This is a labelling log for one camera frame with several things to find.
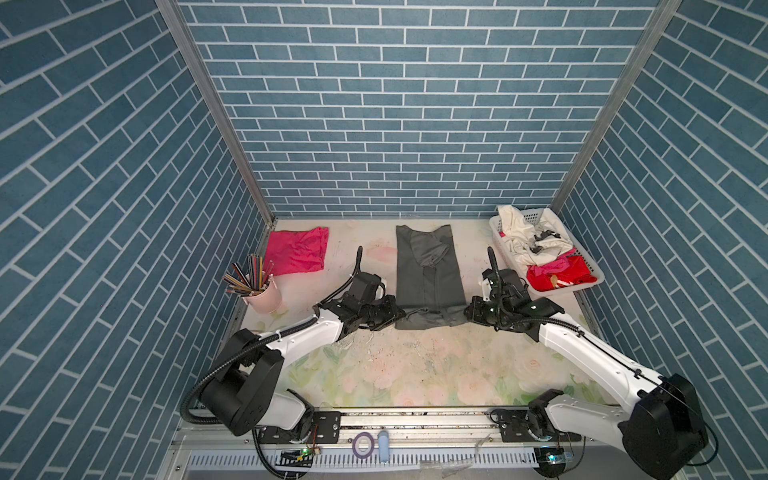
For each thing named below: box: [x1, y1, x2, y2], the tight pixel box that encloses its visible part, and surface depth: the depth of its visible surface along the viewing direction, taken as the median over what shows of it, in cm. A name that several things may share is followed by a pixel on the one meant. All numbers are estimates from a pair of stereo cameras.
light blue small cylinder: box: [378, 430, 390, 464], surface depth 71 cm
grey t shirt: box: [395, 224, 467, 329], surface depth 105 cm
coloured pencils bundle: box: [222, 254, 275, 297], surface depth 91 cm
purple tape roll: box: [352, 431, 374, 459], surface depth 73 cm
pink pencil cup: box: [242, 274, 282, 314], surface depth 93 cm
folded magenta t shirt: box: [264, 227, 329, 276], surface depth 110 cm
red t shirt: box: [527, 255, 597, 292], surface depth 97 cm
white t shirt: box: [497, 205, 574, 267], surface depth 107 cm
